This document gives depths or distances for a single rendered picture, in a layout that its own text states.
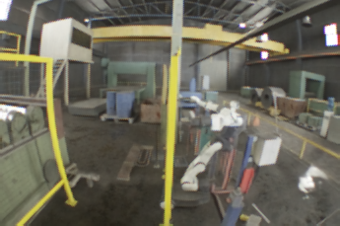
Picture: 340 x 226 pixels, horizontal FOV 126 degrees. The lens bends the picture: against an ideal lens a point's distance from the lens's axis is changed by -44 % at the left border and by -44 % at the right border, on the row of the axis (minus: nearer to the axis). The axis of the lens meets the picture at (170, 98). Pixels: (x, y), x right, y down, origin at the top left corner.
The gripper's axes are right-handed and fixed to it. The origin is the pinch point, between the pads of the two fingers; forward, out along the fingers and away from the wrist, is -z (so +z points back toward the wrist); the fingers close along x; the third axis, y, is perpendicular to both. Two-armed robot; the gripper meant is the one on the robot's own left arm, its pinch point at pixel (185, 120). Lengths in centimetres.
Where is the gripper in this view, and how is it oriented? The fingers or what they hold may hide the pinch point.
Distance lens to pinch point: 116.2
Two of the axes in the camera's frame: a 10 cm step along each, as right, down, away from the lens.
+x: -0.1, -1.3, 9.9
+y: 0.4, -9.9, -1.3
